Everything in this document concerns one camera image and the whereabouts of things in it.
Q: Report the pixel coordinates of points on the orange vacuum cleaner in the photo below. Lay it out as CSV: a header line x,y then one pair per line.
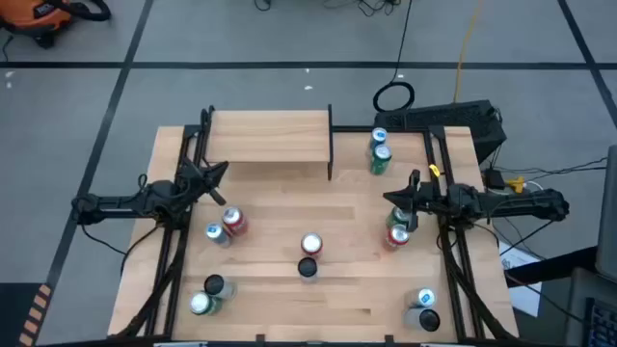
x,y
34,14

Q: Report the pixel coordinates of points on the white paper sheet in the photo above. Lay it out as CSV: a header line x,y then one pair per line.
x,y
525,294

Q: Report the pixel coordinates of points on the black power adapter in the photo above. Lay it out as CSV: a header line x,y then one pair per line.
x,y
493,179

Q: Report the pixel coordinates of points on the grey monitor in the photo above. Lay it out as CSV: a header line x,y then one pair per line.
x,y
608,217

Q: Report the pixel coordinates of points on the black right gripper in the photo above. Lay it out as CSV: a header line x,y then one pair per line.
x,y
434,197

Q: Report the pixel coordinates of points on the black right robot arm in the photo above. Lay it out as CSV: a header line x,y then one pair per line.
x,y
520,202

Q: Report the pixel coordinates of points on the blue silver Red Bull can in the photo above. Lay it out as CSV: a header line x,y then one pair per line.
x,y
217,233
425,298
378,137

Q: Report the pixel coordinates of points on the black mesh computer case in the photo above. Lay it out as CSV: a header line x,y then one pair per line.
x,y
463,118

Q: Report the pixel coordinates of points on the white blue Celsius can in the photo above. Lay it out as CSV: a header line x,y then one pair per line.
x,y
307,269

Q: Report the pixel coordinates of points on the black keyboard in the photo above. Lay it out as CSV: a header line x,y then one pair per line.
x,y
602,325

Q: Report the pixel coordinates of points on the wooden shelf with black legs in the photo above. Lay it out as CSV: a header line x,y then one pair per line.
x,y
270,137

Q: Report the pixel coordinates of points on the red cola can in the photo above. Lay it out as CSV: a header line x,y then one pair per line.
x,y
235,221
312,244

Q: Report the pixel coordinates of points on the green Sprite can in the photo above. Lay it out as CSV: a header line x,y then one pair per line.
x,y
381,161
202,303
396,218

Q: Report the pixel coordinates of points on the yellow plug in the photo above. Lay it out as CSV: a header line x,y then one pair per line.
x,y
516,183

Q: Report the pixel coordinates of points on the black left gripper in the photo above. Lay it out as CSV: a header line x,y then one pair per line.
x,y
188,188

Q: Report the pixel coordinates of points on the red Fanta can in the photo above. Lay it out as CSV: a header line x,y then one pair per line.
x,y
396,237

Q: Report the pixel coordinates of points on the hazard-striped dark floor mat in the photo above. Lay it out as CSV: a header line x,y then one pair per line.
x,y
12,313

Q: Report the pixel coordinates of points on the black can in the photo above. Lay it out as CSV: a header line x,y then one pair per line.
x,y
219,286

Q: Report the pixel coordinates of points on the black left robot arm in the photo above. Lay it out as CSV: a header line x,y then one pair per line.
x,y
111,206

